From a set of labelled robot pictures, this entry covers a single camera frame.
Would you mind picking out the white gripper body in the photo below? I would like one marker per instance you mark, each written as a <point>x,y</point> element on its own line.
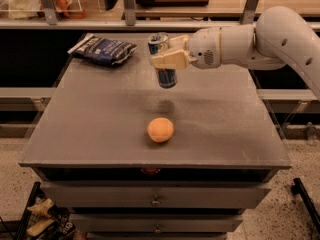
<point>204,47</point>

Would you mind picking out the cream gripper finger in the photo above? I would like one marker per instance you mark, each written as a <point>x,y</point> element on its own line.
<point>175,59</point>
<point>179,42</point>

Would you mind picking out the redbull can blue silver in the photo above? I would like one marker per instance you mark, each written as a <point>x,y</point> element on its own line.
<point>157,43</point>

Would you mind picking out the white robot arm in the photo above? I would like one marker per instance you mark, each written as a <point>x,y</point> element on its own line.
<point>279,37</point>

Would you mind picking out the orange fruit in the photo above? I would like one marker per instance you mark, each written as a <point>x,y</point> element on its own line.
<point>160,130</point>

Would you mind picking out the dark blue chip bag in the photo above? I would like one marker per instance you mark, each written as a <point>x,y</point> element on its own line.
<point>102,51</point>

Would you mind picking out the grey drawer cabinet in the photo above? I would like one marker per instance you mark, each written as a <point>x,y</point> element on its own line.
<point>94,156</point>

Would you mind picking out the clear plastic box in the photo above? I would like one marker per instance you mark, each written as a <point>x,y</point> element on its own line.
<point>24,9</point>

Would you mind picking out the black metal stand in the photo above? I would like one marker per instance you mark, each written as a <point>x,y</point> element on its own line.
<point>298,188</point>

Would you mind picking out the black wire basket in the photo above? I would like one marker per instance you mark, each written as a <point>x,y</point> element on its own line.
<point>42,219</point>

